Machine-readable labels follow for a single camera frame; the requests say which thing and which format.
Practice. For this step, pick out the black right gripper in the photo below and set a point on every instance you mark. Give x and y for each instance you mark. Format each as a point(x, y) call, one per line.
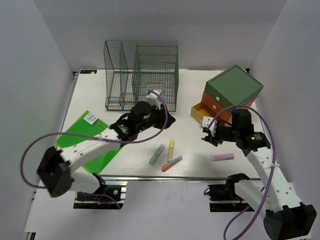
point(214, 140)

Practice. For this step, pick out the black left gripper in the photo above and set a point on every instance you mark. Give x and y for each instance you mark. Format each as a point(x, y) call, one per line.
point(161, 116)

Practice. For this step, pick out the purple chunky highlighter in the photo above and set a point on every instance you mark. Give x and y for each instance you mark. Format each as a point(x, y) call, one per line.
point(222, 157)

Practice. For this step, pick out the green plastic folder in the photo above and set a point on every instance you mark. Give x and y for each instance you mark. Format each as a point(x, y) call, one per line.
point(90, 125)

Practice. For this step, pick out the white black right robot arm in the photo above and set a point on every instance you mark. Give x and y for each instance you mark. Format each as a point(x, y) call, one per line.
point(284, 214)

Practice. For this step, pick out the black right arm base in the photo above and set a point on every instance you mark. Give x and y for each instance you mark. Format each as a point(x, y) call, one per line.
point(222, 197)

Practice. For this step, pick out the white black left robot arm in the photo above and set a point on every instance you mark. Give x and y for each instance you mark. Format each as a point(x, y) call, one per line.
point(58, 167)

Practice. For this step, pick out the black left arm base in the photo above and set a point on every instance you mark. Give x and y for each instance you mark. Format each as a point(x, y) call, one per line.
point(108, 196)

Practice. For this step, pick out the yellow chunky highlighter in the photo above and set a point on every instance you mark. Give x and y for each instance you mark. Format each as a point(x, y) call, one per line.
point(170, 151)

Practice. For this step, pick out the green chunky highlighter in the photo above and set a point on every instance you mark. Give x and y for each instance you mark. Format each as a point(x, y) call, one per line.
point(156, 155)

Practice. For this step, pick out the orange chunky highlighter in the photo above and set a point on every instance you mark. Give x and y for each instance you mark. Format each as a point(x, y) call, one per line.
point(168, 165)

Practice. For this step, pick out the green top drawer box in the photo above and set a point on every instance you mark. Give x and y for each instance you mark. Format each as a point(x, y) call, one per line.
point(233, 86)

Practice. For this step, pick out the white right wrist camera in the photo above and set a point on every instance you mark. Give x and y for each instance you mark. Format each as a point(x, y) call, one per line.
point(209, 125)

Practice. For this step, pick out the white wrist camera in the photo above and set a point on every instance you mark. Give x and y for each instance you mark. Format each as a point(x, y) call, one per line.
point(154, 98)
point(209, 125)

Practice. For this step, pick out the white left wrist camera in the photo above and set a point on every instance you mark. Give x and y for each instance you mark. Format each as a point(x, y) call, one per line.
point(154, 98)

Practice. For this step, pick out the green wire mesh organizer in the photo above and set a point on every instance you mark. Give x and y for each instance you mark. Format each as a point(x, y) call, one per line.
point(132, 67)

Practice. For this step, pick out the aluminium table edge rail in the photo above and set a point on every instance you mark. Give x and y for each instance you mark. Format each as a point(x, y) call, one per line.
point(150, 178)

